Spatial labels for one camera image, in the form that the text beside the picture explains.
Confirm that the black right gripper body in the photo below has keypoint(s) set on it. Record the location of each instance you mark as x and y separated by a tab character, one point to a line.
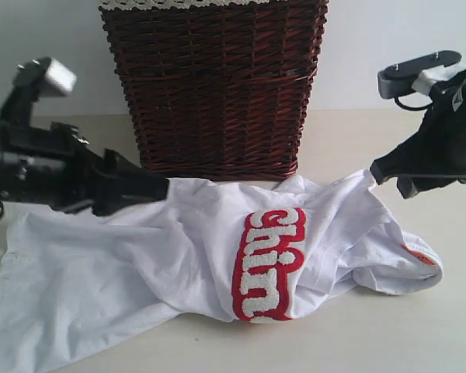
436	153

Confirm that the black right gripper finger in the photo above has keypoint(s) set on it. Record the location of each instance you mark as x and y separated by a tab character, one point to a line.
410	186
399	162

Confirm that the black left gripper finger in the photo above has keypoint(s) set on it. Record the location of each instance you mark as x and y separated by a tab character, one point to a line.
115	166
113	193

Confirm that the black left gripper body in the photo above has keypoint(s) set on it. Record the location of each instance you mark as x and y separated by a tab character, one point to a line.
43	166

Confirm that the white t-shirt with red lettering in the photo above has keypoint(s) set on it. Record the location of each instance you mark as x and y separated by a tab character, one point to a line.
72	286

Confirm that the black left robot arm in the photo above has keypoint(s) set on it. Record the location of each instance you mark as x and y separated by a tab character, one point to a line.
55	167

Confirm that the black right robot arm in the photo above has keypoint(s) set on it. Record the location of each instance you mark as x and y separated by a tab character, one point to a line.
435	155

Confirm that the dark red wicker basket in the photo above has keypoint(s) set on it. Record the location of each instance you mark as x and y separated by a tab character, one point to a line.
219	92

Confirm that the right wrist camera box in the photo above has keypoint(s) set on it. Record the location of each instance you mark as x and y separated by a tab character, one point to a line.
419	74

